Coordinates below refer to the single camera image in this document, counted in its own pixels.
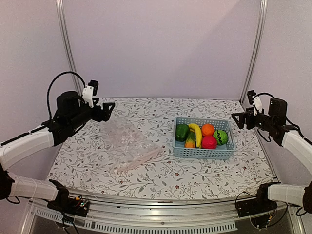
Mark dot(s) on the light blue perforated basket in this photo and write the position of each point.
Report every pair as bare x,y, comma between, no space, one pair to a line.
222,152

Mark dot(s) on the green toy watermelon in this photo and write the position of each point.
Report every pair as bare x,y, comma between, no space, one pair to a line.
221,136

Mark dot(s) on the aluminium frame post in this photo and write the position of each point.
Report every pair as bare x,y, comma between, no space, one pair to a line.
256,46
65,35

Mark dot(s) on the yellow toy banana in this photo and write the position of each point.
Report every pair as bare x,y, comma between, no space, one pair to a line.
198,134

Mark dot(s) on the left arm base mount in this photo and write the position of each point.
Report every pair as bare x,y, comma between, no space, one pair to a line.
78,206

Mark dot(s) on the red toy apple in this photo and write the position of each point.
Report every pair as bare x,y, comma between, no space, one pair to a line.
209,142

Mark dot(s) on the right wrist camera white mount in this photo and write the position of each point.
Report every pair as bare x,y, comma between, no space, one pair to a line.
255,102

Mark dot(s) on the clear zip top bag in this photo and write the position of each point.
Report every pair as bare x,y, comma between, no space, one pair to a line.
125,145

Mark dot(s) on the orange toy orange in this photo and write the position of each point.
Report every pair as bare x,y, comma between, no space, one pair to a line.
207,129

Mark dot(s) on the right aluminium frame post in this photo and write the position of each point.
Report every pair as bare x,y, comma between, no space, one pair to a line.
256,46

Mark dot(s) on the left aluminium frame post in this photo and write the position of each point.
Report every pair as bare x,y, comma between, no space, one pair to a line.
65,35

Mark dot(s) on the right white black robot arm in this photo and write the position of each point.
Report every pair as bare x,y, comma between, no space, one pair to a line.
286,135

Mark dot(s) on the front aluminium rail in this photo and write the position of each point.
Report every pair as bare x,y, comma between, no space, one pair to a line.
109,214

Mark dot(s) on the green toy pepper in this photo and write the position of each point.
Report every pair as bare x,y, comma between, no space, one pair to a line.
181,132

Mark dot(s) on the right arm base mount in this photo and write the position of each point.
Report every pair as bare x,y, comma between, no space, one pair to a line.
258,204

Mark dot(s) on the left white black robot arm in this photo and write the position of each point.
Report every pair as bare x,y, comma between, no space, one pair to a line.
73,112

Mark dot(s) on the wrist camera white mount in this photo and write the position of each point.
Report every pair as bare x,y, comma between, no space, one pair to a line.
89,92
255,102

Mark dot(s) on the orange green toy mango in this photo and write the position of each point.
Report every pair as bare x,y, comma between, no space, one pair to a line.
190,141

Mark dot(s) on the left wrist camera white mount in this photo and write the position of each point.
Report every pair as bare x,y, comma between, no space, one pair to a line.
89,92

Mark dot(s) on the floral patterned table mat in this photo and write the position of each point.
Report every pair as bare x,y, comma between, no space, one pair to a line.
83,161

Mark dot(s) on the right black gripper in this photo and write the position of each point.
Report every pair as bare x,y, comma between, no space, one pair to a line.
249,114

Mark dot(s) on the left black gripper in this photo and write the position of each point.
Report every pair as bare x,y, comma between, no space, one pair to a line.
106,114

